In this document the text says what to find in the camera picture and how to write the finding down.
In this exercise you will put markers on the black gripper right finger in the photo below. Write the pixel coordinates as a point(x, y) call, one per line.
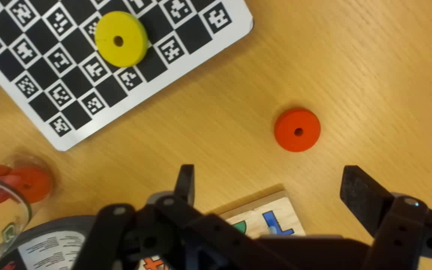
point(406, 234)

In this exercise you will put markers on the black tape roll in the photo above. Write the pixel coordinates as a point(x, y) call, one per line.
point(37, 231)

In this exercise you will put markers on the black white marker board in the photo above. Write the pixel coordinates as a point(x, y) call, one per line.
point(52, 64)

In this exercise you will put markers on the transparent plastic cup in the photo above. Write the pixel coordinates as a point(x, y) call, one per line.
point(1, 219)

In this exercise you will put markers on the wooden number puzzle board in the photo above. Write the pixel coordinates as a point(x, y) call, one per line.
point(262, 210)

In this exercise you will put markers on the yellow disc with hole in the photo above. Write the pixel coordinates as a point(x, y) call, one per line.
point(127, 30)

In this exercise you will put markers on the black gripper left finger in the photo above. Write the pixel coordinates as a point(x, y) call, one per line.
point(176, 240)

